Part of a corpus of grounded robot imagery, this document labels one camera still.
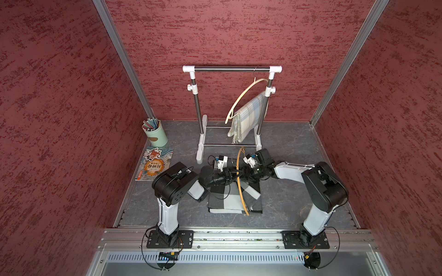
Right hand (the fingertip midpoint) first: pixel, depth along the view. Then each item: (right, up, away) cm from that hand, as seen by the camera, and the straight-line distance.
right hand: (238, 180), depth 89 cm
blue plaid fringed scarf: (+4, +32, -4) cm, 33 cm away
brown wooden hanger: (-1, +1, -6) cm, 6 cm away
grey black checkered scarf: (-4, -11, -6) cm, 13 cm away
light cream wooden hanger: (-5, +33, -13) cm, 36 cm away
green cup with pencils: (-48, +28, +6) cm, 56 cm away
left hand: (+2, +3, -6) cm, 7 cm away
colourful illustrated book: (-50, +10, +11) cm, 52 cm away
